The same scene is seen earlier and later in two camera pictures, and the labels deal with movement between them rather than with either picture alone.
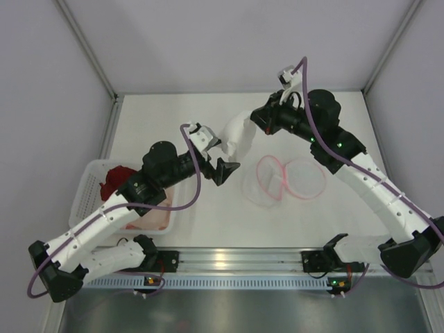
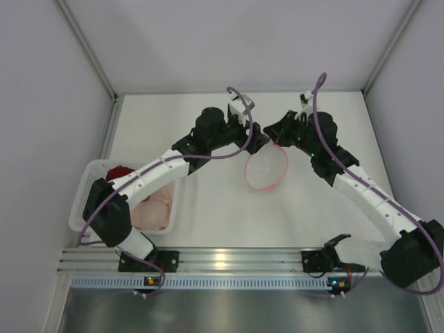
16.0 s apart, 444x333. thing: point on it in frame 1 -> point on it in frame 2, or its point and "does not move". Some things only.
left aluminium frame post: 87,50 does not move
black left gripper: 211,168 -> 252,139
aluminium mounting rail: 339,261 does not move
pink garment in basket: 154,218 does not move
